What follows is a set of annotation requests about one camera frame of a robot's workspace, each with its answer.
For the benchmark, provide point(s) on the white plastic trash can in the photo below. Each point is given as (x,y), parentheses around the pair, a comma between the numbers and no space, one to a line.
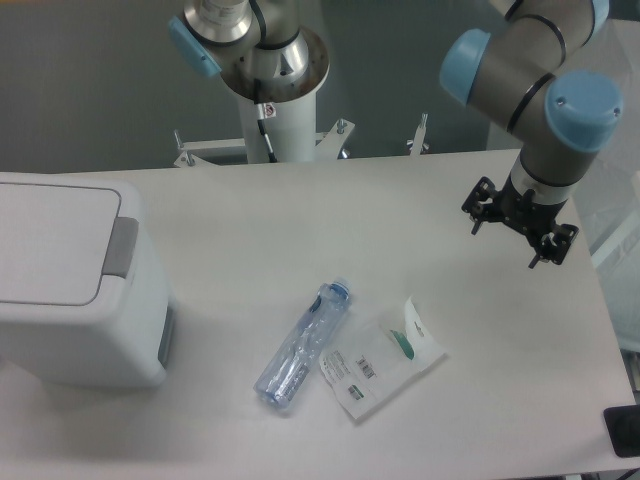
(121,339)

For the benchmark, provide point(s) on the white trash can lid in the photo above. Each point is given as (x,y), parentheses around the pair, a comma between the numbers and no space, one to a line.
(60,238)

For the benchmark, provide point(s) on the black object at table edge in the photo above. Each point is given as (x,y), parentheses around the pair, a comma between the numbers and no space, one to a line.
(622,424)

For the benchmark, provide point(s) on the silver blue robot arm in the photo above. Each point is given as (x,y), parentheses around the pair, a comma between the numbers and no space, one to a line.
(561,119)

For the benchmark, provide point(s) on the white plastic packaging bag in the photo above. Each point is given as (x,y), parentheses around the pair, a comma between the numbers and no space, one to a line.
(372,360)

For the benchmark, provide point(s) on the clear empty plastic bottle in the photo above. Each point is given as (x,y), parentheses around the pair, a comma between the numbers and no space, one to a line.
(298,354)

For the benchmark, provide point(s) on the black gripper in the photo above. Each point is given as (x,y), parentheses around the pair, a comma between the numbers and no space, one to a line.
(522,214)

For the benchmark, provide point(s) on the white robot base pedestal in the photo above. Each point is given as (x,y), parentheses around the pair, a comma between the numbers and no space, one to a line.
(276,92)

